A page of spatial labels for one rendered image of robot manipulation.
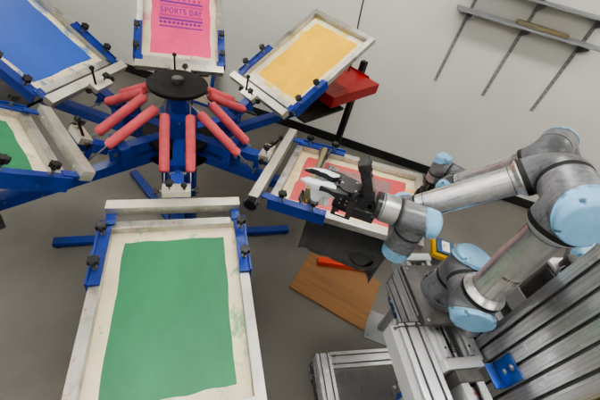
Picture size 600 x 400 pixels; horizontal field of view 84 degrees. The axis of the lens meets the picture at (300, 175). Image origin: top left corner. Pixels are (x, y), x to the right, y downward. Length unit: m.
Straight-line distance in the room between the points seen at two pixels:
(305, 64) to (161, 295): 1.74
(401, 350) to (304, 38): 2.13
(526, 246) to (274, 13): 3.26
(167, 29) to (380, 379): 2.68
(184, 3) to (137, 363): 2.39
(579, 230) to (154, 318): 1.27
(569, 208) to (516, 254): 0.19
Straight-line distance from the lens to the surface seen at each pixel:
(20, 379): 2.52
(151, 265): 1.53
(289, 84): 2.38
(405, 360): 1.26
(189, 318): 1.40
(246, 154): 1.91
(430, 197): 1.00
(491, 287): 1.03
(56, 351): 2.53
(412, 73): 3.67
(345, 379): 2.23
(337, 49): 2.53
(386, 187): 1.99
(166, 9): 2.89
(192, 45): 2.71
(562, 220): 0.84
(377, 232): 1.67
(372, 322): 2.67
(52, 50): 2.51
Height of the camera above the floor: 2.22
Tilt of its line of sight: 40 degrees down
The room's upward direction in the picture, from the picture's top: 15 degrees clockwise
